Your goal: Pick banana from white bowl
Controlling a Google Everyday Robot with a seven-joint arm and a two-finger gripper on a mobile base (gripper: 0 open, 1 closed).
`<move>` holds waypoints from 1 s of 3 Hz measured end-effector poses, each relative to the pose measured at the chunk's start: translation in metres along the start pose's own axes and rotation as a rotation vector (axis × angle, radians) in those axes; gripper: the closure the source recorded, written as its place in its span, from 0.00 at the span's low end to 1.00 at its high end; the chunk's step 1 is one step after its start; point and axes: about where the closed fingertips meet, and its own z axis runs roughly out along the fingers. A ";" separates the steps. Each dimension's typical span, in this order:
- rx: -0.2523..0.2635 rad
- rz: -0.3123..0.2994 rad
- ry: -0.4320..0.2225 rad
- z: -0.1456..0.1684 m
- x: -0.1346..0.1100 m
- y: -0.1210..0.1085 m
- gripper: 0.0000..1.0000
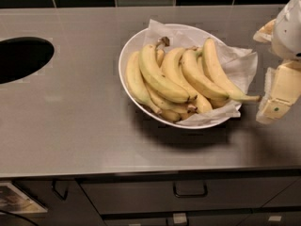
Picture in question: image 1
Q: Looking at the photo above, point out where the round black sink opening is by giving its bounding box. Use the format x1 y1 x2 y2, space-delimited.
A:
0 37 55 84

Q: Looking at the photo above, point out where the small bottom yellow banana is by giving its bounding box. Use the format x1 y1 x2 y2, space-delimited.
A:
160 110 182 122

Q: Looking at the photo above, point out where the large front yellow banana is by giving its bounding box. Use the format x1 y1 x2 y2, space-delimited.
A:
139 37 190 104

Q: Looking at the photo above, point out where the black cabinet handle left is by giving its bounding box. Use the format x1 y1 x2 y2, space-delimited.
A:
51 180 69 201

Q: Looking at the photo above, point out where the white oval bowl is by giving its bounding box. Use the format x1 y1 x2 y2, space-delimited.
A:
119 21 243 129

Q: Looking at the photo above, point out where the black drawer handle middle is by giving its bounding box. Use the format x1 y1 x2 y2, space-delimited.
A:
172 181 208 199

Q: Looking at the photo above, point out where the picture paper bottom left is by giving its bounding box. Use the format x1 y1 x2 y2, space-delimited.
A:
0 182 48 214

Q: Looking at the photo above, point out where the white label right drawer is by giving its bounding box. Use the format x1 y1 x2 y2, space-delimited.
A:
268 216 282 222

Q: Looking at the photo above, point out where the lower yellow banana underneath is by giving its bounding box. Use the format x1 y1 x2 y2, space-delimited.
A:
142 83 198 114

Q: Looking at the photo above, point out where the grey drawer front middle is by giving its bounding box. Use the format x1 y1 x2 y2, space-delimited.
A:
82 177 295 215

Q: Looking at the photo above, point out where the grey cabinet door left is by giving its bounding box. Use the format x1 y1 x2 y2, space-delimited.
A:
14 180 103 226

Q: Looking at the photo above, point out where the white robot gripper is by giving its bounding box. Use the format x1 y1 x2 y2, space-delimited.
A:
253 0 301 124

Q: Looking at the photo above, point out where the white label on drawer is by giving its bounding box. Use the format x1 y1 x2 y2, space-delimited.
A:
173 213 188 226

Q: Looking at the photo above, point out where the white crumpled paper liner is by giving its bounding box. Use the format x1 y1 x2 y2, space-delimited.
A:
143 20 258 129

